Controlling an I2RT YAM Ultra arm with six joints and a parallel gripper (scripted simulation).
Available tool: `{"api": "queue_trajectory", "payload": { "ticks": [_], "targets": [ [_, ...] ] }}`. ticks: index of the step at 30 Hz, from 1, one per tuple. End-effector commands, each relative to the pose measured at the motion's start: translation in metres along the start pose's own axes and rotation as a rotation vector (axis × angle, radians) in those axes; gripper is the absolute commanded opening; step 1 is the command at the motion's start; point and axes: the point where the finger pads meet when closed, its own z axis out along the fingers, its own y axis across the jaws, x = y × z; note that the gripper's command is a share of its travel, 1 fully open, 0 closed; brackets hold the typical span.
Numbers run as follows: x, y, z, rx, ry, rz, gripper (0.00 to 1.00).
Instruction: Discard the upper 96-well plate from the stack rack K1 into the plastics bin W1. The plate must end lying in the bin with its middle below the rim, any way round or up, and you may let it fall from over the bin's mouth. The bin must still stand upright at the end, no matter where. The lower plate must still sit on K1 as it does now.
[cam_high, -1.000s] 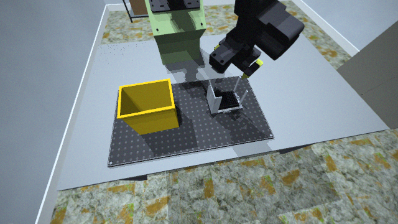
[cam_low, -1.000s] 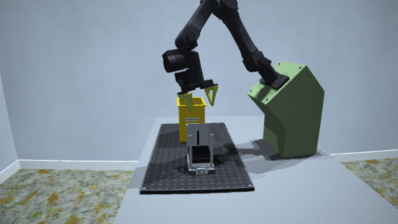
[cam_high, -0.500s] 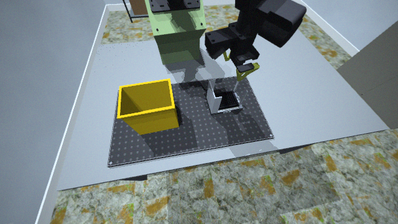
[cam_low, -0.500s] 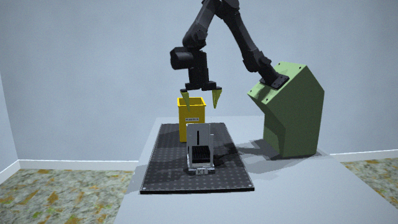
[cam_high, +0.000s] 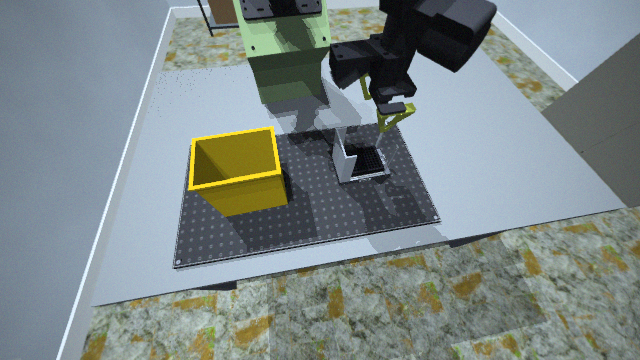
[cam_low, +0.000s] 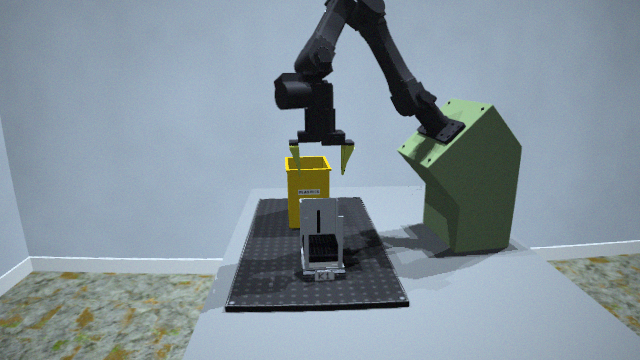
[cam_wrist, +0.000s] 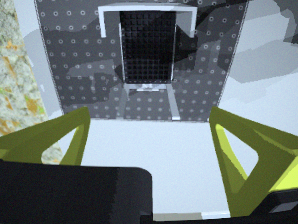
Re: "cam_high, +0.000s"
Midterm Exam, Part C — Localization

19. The yellow open-top bin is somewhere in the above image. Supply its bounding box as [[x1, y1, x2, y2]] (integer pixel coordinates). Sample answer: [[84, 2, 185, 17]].
[[189, 126, 288, 217]]

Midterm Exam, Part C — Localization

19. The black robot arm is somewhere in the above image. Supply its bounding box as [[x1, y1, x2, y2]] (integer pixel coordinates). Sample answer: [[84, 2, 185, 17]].
[[239, 0, 497, 90]]

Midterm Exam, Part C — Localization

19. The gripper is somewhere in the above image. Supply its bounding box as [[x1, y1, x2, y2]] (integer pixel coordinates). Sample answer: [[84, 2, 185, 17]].
[[359, 47, 417, 133]]

